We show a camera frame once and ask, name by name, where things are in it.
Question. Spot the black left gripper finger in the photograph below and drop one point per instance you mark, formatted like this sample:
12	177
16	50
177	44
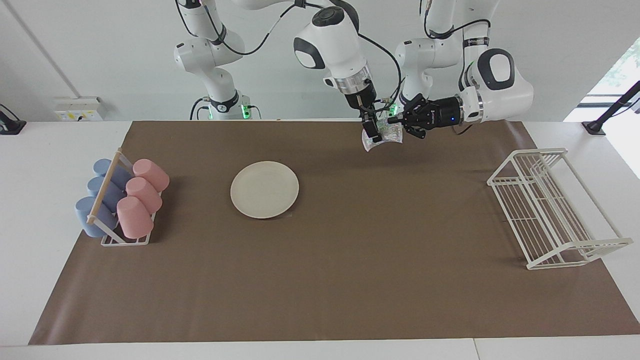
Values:
414	106
410	125

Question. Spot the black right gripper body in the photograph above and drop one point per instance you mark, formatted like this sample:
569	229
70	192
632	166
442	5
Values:
362	100

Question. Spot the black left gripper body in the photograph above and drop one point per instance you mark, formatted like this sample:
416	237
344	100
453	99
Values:
442	115

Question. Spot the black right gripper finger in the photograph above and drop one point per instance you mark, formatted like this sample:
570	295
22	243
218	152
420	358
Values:
372	131

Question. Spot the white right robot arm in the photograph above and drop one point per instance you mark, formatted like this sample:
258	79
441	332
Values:
330	45

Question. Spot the cream round plate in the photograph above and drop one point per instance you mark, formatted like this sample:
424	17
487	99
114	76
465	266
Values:
265	190

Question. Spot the brown table mat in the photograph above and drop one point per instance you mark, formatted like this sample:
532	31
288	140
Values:
350	275

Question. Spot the pink plastic cup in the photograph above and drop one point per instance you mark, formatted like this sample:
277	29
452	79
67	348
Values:
152	174
134	217
145	195

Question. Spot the blue plastic cup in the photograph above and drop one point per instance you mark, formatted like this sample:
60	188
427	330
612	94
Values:
95	186
87	215
102	167

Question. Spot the black table clamp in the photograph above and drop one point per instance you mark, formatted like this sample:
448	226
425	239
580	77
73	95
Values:
12	127

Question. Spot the white wall outlet box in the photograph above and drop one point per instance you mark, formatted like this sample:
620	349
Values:
80	107

